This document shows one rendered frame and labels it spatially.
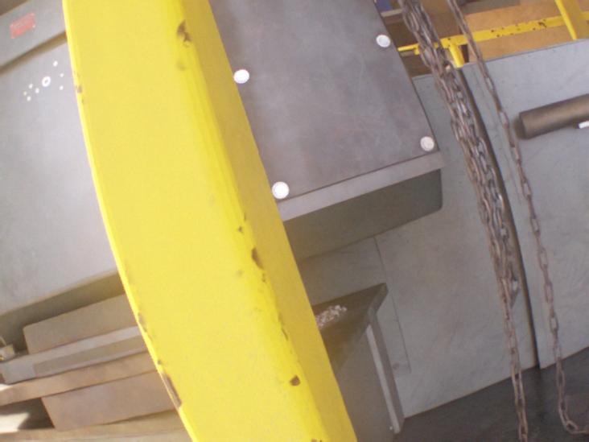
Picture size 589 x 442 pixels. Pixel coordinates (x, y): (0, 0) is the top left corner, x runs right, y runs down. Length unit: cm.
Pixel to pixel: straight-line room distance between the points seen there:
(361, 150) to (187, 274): 45
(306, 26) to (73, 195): 34
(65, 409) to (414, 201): 52
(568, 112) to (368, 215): 50
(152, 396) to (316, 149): 34
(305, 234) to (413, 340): 56
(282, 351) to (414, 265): 95
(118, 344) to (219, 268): 41
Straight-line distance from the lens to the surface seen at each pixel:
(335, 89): 98
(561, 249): 146
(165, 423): 93
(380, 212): 103
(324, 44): 99
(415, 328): 152
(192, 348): 58
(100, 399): 96
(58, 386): 96
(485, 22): 430
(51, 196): 98
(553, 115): 135
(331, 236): 103
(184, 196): 56
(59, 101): 100
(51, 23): 103
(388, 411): 147
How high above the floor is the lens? 49
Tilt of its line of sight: 3 degrees down
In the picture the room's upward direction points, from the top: 19 degrees counter-clockwise
